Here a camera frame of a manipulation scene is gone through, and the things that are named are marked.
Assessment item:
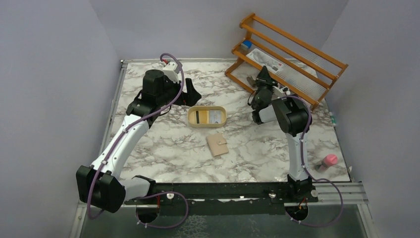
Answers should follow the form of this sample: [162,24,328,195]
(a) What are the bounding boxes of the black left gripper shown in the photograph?
[157,75,201,107]

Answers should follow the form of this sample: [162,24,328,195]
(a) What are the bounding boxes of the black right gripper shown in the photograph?
[254,67,276,95]

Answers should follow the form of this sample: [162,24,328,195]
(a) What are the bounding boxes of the orange wooden rack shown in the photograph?
[225,13,348,110]

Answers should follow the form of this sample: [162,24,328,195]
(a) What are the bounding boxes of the tan leather card holder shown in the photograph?
[206,133,229,157]

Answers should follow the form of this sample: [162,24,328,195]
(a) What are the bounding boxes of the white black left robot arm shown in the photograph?
[76,69,202,213]

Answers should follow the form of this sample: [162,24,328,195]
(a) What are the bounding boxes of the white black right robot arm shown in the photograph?
[248,66,312,202]

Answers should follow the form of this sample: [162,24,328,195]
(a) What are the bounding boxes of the gold card with black stripe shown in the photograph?
[196,110,209,124]

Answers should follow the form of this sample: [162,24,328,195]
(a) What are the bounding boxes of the grey blue credit card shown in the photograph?
[209,110,222,124]

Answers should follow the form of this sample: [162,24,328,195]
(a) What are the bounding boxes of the grey olive small object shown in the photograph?
[246,76,257,88]

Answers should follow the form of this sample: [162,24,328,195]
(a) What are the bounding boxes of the white printed packet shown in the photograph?
[246,48,283,73]

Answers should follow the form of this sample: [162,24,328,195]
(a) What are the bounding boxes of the beige oval tray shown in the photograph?
[187,106,227,128]

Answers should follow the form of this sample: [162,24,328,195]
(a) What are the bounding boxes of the blue grey eraser block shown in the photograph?
[240,40,253,51]

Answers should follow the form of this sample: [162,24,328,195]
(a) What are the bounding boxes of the green white small tube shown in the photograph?
[329,112,336,126]

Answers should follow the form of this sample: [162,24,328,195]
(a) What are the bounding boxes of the pink bottle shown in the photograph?
[316,154,338,173]

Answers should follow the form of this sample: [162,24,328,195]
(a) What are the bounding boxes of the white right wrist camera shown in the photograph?
[275,87,292,97]

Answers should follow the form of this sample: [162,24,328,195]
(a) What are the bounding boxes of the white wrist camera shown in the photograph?
[275,87,292,97]
[162,62,180,83]

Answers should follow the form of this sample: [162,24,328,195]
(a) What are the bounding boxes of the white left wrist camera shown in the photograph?
[162,62,180,83]

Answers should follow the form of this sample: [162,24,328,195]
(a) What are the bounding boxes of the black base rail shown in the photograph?
[125,182,318,216]

